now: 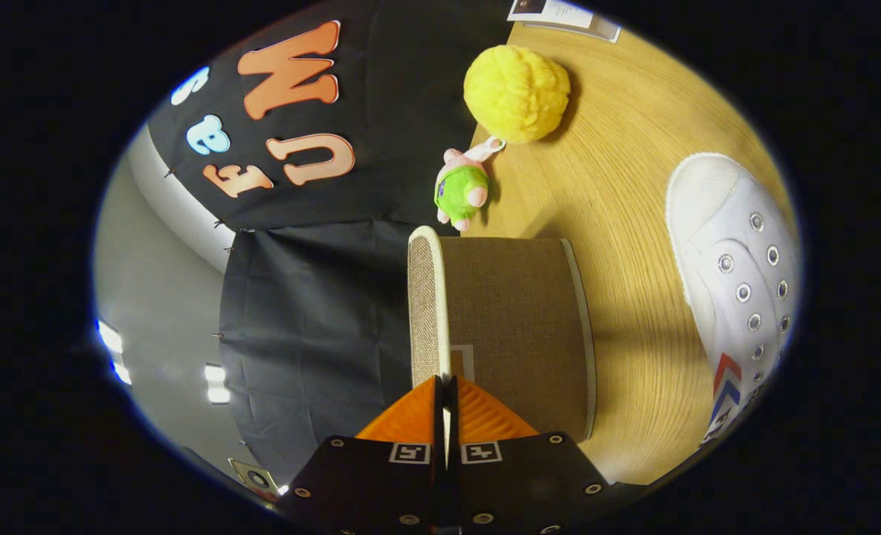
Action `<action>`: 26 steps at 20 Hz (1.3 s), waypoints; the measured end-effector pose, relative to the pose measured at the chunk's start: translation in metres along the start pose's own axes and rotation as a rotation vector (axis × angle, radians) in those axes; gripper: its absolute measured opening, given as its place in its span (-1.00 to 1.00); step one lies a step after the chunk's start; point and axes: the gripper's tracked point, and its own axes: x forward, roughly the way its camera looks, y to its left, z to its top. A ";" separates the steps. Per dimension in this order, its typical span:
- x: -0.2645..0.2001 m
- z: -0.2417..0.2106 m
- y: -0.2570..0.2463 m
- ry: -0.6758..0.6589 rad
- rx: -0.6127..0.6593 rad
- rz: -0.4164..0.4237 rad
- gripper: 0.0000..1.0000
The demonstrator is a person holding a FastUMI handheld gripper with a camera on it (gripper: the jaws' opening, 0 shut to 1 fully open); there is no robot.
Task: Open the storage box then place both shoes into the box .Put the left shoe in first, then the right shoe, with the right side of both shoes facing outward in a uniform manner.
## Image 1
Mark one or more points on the ceiling light panel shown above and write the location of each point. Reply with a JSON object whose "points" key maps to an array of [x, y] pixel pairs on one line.
{"points": [[111, 349], [217, 383]]}

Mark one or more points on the pink and green plush toy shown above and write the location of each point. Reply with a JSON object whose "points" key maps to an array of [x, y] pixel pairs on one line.
{"points": [[459, 189]]}

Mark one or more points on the white striped canvas shoe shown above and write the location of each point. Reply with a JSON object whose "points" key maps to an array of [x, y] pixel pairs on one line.
{"points": [[723, 223]]}

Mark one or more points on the yellow plush ball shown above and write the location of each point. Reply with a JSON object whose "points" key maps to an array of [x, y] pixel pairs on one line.
{"points": [[516, 93]]}

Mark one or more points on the black backdrop cloth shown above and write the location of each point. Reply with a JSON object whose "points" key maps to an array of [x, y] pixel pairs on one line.
{"points": [[314, 312]]}

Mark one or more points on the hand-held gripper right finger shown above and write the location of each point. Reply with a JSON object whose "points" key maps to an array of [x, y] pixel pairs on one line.
{"points": [[522, 483]]}

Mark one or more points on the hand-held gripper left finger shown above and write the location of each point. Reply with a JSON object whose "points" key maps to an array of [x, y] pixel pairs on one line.
{"points": [[381, 483]]}

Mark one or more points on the white book with dark photo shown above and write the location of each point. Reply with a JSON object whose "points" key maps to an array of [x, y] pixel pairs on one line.
{"points": [[559, 13]]}

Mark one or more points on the brown fabric storage box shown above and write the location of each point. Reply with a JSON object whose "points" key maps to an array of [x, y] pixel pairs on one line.
{"points": [[514, 319]]}

